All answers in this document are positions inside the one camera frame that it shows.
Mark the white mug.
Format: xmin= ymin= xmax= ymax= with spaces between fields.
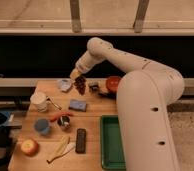
xmin=30 ymin=92 xmax=48 ymax=112

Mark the light blue toy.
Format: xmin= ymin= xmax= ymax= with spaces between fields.
xmin=58 ymin=79 xmax=72 ymax=92

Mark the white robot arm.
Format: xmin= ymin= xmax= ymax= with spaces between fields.
xmin=70 ymin=37 xmax=185 ymax=171

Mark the dark red grape bunch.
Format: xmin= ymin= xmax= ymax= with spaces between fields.
xmin=74 ymin=76 xmax=86 ymax=95

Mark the metal spoon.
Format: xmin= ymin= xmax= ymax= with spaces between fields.
xmin=47 ymin=97 xmax=62 ymax=110

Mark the blue plastic cup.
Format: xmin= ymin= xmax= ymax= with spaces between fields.
xmin=34 ymin=119 xmax=50 ymax=135

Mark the black handled tool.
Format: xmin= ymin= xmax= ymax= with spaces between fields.
xmin=98 ymin=91 xmax=116 ymax=99

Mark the black remote control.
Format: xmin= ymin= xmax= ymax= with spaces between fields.
xmin=75 ymin=128 xmax=86 ymax=154

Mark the blue sponge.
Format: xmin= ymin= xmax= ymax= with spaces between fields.
xmin=69 ymin=99 xmax=87 ymax=112

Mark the small metal cup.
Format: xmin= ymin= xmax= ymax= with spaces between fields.
xmin=57 ymin=116 xmax=70 ymax=130

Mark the green plastic tray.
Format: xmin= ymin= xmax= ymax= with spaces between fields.
xmin=100 ymin=115 xmax=126 ymax=171

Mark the white plastic knife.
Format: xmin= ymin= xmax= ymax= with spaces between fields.
xmin=61 ymin=142 xmax=76 ymax=156

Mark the red apple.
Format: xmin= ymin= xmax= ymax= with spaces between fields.
xmin=20 ymin=139 xmax=39 ymax=156

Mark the yellow banana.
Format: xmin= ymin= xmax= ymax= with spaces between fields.
xmin=47 ymin=136 xmax=70 ymax=164

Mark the small dark object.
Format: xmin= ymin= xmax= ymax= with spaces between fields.
xmin=88 ymin=82 xmax=99 ymax=92

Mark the red bowl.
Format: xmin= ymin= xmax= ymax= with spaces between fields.
xmin=106 ymin=76 xmax=121 ymax=93

